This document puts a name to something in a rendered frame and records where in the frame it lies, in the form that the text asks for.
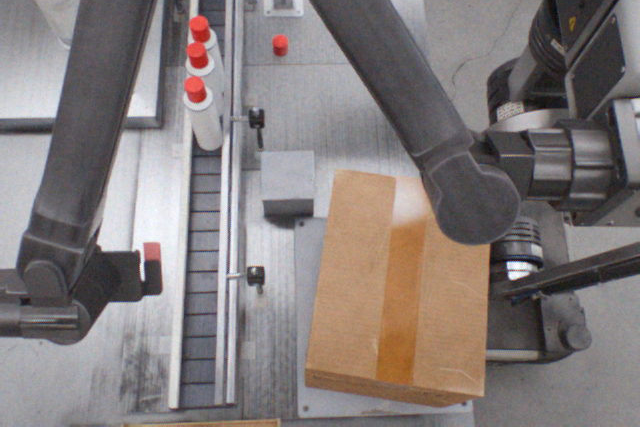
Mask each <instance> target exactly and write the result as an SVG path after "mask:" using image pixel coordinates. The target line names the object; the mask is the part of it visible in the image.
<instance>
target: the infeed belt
mask: <svg viewBox="0 0 640 427"><path fill-rule="evenodd" d="M226 4H227V0H199V2H198V16H201V17H204V18H205V19H206V20H207V21H208V25H209V29H211V30H212V31H214V32H215V33H216V35H217V41H218V45H219V50H220V55H221V59H222V64H223V69H224V73H225V38H226ZM234 11H235V0H232V16H233V40H232V81H231V116H233V104H234V59H235V57H234V56H235V27H234V15H235V12H234ZM232 148H233V122H230V163H229V205H228V246H227V273H230V272H229V271H230V236H231V232H230V230H231V192H232ZM221 174H222V146H221V147H220V148H219V149H218V150H216V151H212V152H207V151H205V150H203V149H202V148H201V147H200V146H199V144H198V140H197V137H196V135H195V132H194V129H193V141H192V161H191V181H190V200H189V221H188V240H187V260H186V279H185V300H184V319H183V339H182V358H181V360H182V361H181V379H180V386H179V399H178V408H200V407H207V406H226V404H227V369H228V360H227V358H228V325H229V314H228V313H229V280H227V287H226V328H225V369H224V403H222V404H216V403H215V377H216V344H217V309H218V275H219V241H220V208H221ZM178 408H175V409H178Z"/></svg>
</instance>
